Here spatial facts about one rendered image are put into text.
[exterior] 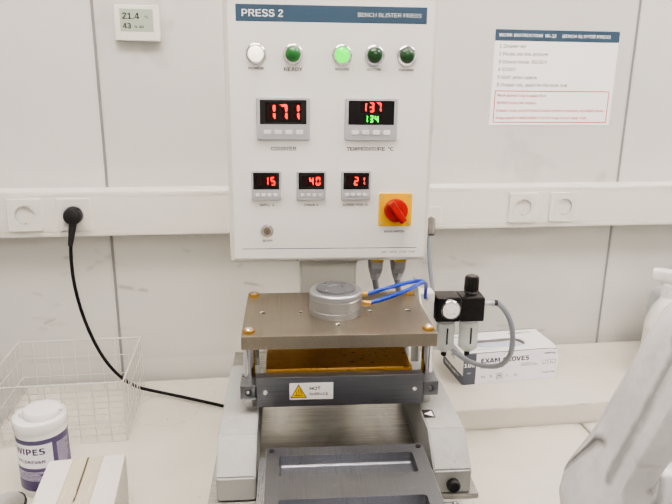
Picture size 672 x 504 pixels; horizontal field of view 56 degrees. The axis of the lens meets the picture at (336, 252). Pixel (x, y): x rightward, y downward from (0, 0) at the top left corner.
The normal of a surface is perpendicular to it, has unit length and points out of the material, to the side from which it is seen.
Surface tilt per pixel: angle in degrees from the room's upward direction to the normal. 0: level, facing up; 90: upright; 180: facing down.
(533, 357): 87
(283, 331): 0
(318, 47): 90
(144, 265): 90
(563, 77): 90
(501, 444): 0
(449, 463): 41
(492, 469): 0
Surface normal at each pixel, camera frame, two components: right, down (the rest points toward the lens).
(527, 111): 0.13, 0.26
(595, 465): -0.94, -0.27
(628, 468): -0.89, 0.05
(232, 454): 0.06, -0.56
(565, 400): 0.01, -0.96
